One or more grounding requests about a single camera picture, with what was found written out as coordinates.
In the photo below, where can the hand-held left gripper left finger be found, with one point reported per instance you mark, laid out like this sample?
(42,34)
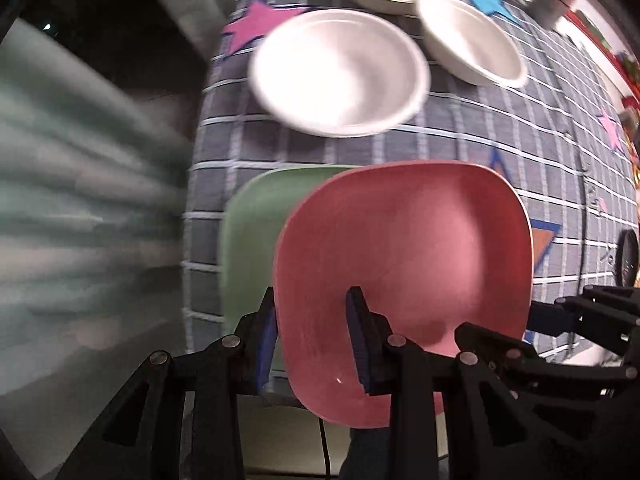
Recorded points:
(266,350)

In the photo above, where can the grey checked star tablecloth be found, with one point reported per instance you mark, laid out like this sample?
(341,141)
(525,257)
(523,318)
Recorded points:
(450,125)

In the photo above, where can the beige chair seat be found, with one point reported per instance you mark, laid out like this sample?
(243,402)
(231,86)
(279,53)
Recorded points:
(280,435)

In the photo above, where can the green square plate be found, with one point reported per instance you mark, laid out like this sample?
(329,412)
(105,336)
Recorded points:
(250,240)

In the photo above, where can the pink square plate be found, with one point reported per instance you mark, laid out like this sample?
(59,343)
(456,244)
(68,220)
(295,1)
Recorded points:
(410,240)

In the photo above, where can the person's blue jeans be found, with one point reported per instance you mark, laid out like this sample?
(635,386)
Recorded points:
(362,455)

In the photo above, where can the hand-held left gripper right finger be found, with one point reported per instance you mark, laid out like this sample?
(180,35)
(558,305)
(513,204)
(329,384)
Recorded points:
(361,350)

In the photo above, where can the black round dish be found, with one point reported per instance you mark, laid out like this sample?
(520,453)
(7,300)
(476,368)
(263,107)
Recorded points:
(627,257)

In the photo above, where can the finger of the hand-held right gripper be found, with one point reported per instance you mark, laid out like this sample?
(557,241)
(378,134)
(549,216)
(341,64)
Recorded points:
(500,346)
(547,319)

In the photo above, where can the red snack packets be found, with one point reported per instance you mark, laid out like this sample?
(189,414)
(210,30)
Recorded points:
(632,105)

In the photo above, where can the red ledge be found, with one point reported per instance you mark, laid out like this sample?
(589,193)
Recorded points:
(595,27)

